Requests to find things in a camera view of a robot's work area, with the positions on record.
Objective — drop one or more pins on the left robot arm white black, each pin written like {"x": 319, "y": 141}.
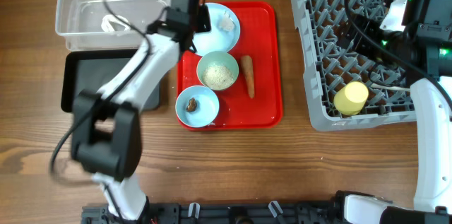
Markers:
{"x": 106, "y": 133}

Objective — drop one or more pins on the clear plastic bin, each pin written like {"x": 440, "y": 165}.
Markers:
{"x": 86, "y": 24}

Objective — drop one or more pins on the white rice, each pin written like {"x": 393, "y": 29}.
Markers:
{"x": 217, "y": 77}

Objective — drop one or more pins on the yellow cup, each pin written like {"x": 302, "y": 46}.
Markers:
{"x": 350, "y": 99}

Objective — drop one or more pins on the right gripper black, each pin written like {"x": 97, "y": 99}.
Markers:
{"x": 370, "y": 26}

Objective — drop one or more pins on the orange carrot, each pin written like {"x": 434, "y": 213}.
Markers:
{"x": 248, "y": 71}

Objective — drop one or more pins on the white plastic spoon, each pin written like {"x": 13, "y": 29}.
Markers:
{"x": 393, "y": 88}

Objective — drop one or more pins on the grey dishwasher rack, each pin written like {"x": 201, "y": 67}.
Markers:
{"x": 330, "y": 63}

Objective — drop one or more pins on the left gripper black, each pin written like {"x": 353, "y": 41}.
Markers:
{"x": 204, "y": 13}

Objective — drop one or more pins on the large light blue plate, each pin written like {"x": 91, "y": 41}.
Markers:
{"x": 217, "y": 39}

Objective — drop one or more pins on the small light blue bowl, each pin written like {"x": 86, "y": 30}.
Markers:
{"x": 206, "y": 112}

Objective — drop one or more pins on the brown food scrap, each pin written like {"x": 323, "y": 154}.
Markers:
{"x": 192, "y": 105}

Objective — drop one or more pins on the white tissue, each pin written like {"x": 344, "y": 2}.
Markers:
{"x": 226, "y": 23}

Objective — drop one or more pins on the green bowl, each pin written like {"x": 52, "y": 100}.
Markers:
{"x": 218, "y": 58}

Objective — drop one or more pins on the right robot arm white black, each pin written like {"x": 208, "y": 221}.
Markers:
{"x": 431, "y": 96}

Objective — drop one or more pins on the black tray bin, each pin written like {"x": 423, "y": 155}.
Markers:
{"x": 89, "y": 70}

